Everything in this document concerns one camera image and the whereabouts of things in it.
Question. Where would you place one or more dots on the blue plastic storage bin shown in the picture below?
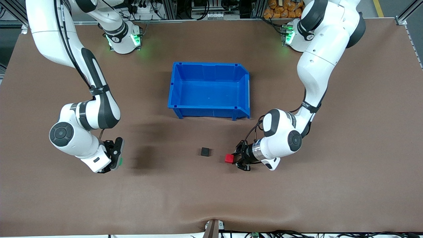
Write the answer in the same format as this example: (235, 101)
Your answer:
(208, 92)

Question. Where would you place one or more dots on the aluminium corner bracket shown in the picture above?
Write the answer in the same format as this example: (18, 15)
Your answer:
(23, 29)
(401, 20)

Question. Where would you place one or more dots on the red cube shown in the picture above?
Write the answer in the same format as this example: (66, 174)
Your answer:
(229, 159)

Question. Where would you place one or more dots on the black cube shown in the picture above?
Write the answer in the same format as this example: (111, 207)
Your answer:
(205, 152)

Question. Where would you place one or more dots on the metal table clamp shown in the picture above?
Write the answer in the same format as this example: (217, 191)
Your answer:
(213, 229)

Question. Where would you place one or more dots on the white power strip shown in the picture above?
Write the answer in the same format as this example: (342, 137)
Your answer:
(142, 10)

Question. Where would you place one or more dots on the orange packaged goods pile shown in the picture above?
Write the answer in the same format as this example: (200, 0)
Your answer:
(281, 11)

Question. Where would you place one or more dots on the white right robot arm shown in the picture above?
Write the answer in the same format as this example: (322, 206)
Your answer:
(49, 29)

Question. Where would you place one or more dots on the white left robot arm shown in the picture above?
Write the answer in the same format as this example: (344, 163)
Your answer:
(317, 62)

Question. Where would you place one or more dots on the aluminium frame rail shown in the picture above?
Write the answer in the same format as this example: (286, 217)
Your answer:
(198, 20)

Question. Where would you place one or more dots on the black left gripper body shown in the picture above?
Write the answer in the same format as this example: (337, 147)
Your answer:
(246, 153)

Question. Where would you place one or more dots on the grey terminal block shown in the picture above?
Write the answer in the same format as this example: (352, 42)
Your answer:
(216, 15)

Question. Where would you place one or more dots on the brown table mat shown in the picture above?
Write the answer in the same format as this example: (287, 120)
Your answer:
(211, 191)

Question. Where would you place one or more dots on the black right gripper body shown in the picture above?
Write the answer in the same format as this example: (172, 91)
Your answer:
(108, 146)

